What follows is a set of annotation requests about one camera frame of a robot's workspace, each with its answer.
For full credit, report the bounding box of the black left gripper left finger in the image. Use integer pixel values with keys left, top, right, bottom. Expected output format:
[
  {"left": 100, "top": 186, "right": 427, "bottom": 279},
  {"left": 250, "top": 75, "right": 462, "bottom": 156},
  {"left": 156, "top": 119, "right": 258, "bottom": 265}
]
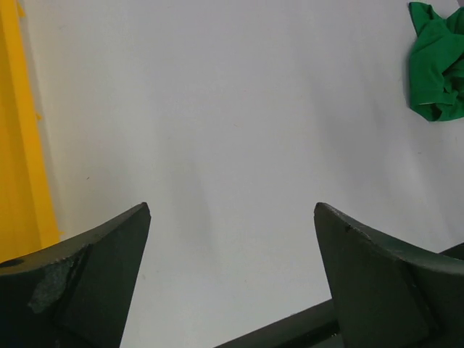
[{"left": 1, "top": 202, "right": 151, "bottom": 347}]

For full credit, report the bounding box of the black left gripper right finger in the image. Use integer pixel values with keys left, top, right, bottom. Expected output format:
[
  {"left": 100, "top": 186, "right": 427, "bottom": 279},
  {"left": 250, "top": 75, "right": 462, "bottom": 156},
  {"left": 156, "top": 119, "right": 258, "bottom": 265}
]
[{"left": 314, "top": 202, "right": 463, "bottom": 347}]

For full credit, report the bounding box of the green t-shirt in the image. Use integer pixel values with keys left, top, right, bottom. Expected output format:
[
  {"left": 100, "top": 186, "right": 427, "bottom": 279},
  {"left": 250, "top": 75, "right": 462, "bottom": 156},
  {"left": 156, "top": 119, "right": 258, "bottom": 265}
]
[{"left": 409, "top": 1, "right": 463, "bottom": 122}]

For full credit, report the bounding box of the yellow plastic tray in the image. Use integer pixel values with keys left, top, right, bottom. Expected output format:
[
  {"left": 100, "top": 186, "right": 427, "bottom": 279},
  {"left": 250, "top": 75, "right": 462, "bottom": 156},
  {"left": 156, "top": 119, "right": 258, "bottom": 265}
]
[{"left": 1, "top": 1, "right": 60, "bottom": 262}]

